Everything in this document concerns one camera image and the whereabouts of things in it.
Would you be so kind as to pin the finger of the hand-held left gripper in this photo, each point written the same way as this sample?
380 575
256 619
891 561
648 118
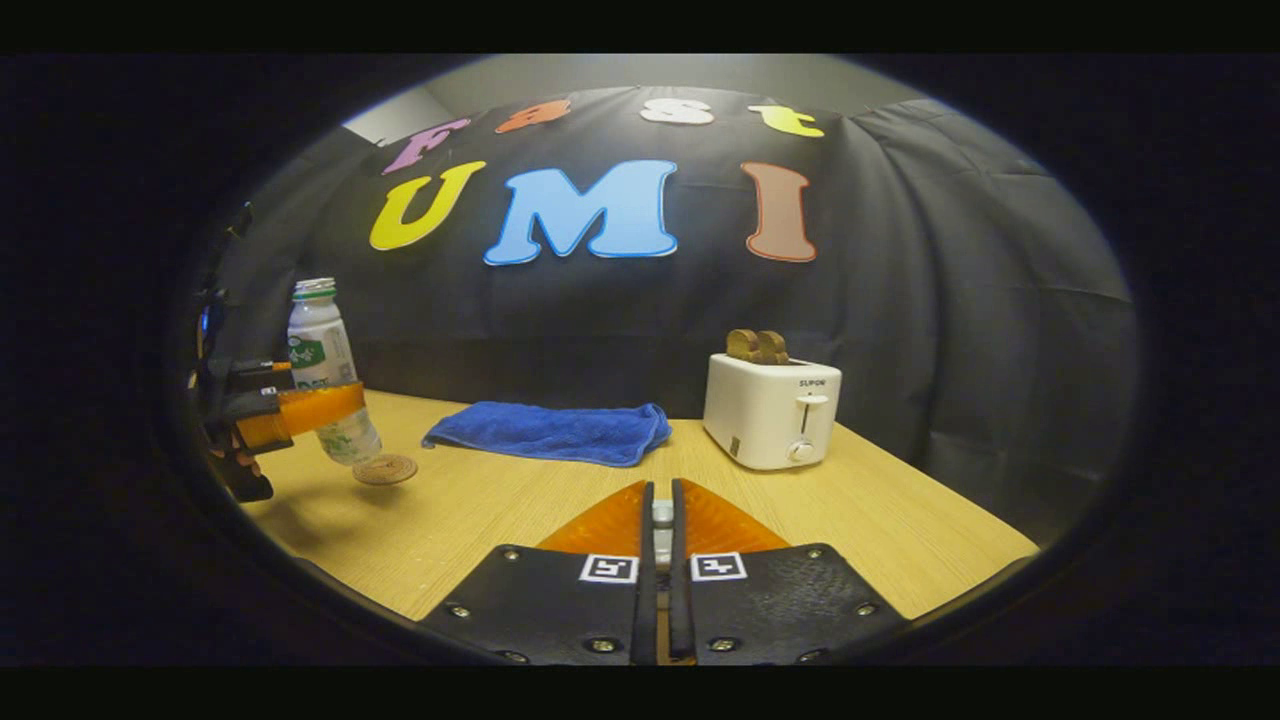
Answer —
255 368
320 408

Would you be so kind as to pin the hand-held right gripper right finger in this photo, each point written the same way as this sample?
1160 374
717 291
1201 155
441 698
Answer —
680 600

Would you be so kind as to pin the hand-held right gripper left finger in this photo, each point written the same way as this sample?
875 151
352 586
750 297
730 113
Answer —
646 600

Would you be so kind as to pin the white green-label water bottle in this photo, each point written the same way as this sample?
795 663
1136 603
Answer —
320 340

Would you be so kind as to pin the round brown coaster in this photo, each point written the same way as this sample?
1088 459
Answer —
385 470

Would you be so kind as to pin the dark blue object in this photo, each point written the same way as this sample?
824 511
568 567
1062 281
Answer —
207 320

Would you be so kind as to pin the blue towel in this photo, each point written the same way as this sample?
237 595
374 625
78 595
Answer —
550 432

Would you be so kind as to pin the white toaster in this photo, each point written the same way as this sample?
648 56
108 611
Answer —
760 410

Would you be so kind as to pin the brown toast slice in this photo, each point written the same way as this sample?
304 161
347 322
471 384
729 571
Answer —
742 345
775 348

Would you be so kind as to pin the black backdrop cloth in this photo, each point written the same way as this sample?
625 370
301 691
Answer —
900 300

